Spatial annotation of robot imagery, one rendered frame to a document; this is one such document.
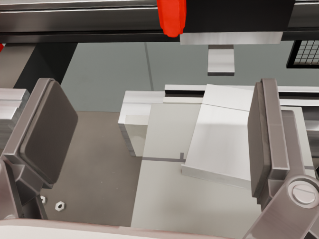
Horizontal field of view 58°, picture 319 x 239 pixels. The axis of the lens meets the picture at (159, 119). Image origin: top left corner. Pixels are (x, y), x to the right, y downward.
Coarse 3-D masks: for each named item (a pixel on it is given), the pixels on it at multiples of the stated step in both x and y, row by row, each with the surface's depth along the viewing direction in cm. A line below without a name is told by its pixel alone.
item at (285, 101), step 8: (168, 88) 38; (176, 88) 38; (184, 88) 38; (192, 88) 37; (200, 88) 37; (240, 88) 36; (248, 88) 36; (280, 88) 36; (288, 88) 36; (296, 88) 36; (304, 88) 35; (312, 88) 35; (168, 96) 38; (176, 96) 38; (184, 96) 38; (192, 96) 38; (200, 96) 38; (280, 96) 36; (288, 96) 36; (296, 96) 36; (304, 96) 36; (312, 96) 36; (280, 104) 34; (288, 104) 34; (296, 104) 34; (304, 104) 34; (312, 104) 34; (304, 112) 35; (312, 112) 35
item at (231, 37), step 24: (192, 0) 25; (216, 0) 25; (240, 0) 25; (264, 0) 24; (288, 0) 24; (192, 24) 27; (216, 24) 27; (240, 24) 27; (264, 24) 26; (288, 24) 26
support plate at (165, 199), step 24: (168, 120) 35; (192, 120) 34; (168, 144) 33; (144, 168) 31; (168, 168) 31; (144, 192) 30; (168, 192) 30; (192, 192) 29; (216, 192) 29; (240, 192) 29; (144, 216) 28; (168, 216) 28; (192, 216) 28; (216, 216) 28; (240, 216) 27
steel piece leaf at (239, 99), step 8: (208, 88) 37; (216, 88) 37; (224, 88) 36; (232, 88) 36; (208, 96) 36; (216, 96) 36; (224, 96) 36; (232, 96) 36; (240, 96) 35; (248, 96) 35; (208, 104) 35; (216, 104) 35; (224, 104) 35; (232, 104) 35; (240, 104) 35; (248, 104) 35
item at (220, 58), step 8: (208, 48) 41; (216, 48) 40; (224, 48) 40; (232, 48) 40; (208, 56) 40; (216, 56) 40; (224, 56) 39; (232, 56) 39; (208, 64) 39; (216, 64) 39; (224, 64) 38; (232, 64) 38; (208, 72) 38; (216, 72) 38; (224, 72) 38; (232, 72) 38
